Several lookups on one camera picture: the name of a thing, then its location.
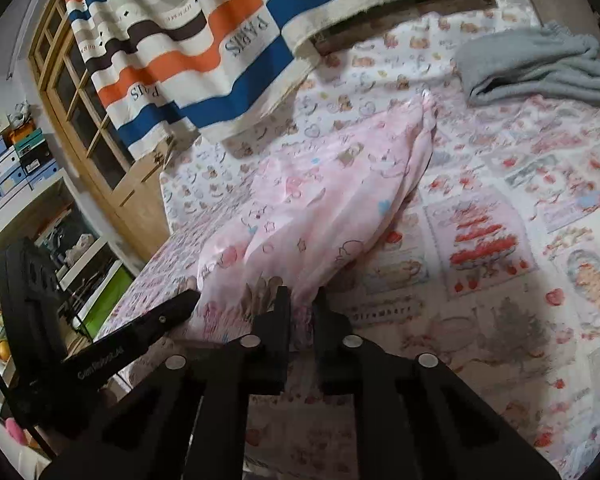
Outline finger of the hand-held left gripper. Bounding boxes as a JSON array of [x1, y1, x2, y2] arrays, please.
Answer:
[[127, 289, 202, 368]]

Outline wooden glass pane door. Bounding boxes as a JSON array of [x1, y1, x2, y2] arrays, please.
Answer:
[[27, 0, 175, 267]]

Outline green storage bin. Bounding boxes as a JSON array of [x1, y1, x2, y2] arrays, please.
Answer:
[[74, 265, 137, 339]]

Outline blue white storage box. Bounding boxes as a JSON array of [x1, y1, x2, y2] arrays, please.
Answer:
[[0, 159, 61, 197]]

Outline white shelf unit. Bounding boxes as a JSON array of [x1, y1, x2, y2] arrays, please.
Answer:
[[0, 169, 137, 342]]

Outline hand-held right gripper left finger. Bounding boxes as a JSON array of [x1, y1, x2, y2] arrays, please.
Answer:
[[42, 286, 292, 480]]

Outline strawberry patchwork bed sheet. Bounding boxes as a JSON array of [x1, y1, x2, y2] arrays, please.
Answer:
[[99, 95, 600, 480]]

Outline pink printed pants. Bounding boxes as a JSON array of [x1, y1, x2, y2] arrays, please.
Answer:
[[197, 91, 438, 343]]

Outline black storage box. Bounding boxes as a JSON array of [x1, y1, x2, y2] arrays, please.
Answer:
[[19, 149, 57, 174]]

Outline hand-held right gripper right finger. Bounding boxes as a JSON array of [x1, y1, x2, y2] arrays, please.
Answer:
[[313, 286, 563, 480]]

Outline bear print bed sheet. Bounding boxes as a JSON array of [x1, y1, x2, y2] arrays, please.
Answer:
[[159, 2, 600, 241]]

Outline striped cloth curtain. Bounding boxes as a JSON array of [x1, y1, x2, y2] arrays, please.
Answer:
[[60, 0, 492, 159]]

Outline grey folded pants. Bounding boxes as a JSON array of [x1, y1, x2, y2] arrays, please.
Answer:
[[452, 22, 600, 109]]

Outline teal storage box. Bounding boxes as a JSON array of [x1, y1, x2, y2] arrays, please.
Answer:
[[14, 131, 52, 162]]

